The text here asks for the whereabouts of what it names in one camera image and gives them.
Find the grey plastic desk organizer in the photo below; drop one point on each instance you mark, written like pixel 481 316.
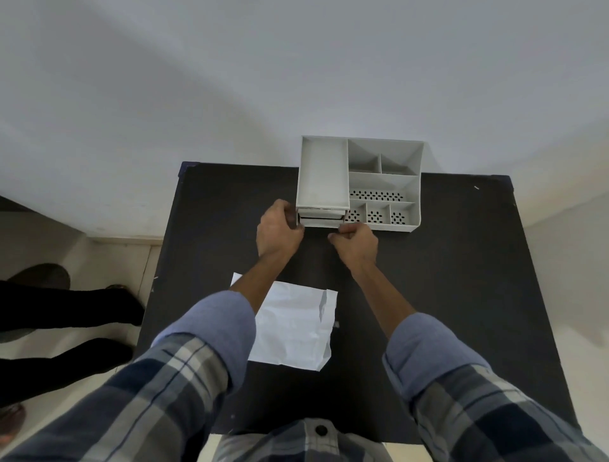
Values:
pixel 321 171

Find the person's right hand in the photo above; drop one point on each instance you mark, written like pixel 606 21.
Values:
pixel 359 247

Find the dark round floor cover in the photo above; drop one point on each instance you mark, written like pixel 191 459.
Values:
pixel 43 273

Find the person's right forearm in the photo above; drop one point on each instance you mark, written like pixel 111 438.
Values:
pixel 380 300

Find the person's left forearm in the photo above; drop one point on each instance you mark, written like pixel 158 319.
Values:
pixel 257 281

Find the white paper glove packet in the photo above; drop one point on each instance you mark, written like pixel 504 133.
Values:
pixel 295 328

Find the person's left hand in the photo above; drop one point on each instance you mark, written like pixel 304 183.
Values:
pixel 276 233

